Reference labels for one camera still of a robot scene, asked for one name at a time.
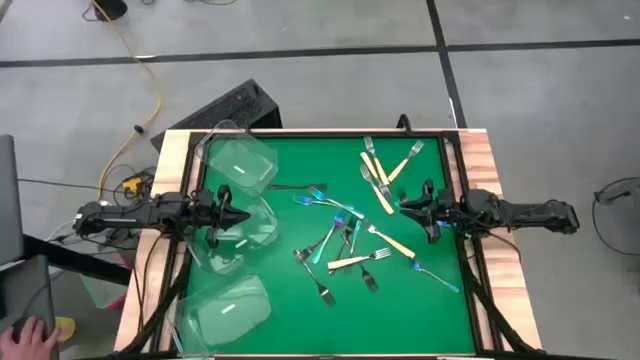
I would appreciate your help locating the black desk crossbar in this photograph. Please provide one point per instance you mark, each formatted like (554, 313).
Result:
(75, 259)

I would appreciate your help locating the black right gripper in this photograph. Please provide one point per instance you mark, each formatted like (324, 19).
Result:
(442, 210)

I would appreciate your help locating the black corner bracket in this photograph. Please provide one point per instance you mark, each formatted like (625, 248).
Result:
(196, 136)

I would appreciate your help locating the dark grey desk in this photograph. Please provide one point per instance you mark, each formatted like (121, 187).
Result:
(30, 290)

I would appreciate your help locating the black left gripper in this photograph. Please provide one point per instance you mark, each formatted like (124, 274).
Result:
(210, 212)

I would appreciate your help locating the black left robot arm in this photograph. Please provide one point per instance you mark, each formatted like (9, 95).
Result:
(125, 216)

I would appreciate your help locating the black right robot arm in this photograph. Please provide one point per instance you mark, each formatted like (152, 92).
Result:
(525, 215)

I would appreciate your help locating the person's hand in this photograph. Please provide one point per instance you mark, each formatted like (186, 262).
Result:
(27, 342)

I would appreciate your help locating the clear plastic bin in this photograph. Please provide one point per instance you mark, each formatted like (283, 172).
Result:
(235, 160)
(225, 315)
(255, 235)

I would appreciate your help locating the yellow power box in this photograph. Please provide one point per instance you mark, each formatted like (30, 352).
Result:
(132, 185)

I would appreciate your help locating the grey flat slab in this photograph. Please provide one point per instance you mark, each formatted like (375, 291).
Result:
(9, 200)

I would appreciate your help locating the yellow round disc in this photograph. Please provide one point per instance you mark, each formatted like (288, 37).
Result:
(66, 327)

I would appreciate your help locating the pile of mixed forks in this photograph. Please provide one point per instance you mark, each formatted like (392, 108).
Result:
(369, 280)

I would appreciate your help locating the black table clamp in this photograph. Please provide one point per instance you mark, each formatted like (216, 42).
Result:
(404, 122)

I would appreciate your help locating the black pedestal stand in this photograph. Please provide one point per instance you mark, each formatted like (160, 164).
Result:
(111, 7)

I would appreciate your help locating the green table mat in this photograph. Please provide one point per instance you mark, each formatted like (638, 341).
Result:
(400, 320)

